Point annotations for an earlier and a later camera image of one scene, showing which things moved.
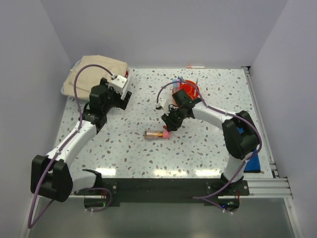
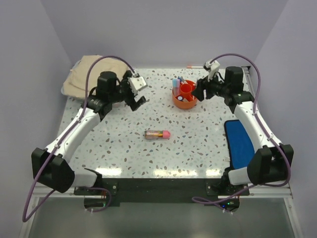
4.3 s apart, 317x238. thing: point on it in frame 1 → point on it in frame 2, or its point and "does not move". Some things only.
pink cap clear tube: [153, 135] does not move
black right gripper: [171, 125] → [203, 84]
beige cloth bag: [89, 76] does not move
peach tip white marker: [196, 67] does not move
